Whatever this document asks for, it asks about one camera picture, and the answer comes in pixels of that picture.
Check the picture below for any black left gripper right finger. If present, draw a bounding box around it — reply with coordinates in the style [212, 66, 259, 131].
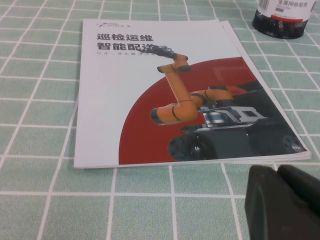
[277, 163, 320, 210]

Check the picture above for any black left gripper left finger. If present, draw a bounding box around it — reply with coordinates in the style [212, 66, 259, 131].
[244, 164, 320, 240]

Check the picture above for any black mesh pen holder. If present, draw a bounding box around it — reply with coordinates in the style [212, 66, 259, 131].
[251, 0, 311, 41]

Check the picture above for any white red robot brochure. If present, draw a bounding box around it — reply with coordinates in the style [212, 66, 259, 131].
[219, 20, 313, 162]
[73, 18, 313, 170]

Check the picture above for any green checked tablecloth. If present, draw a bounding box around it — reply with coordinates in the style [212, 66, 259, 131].
[0, 0, 320, 240]

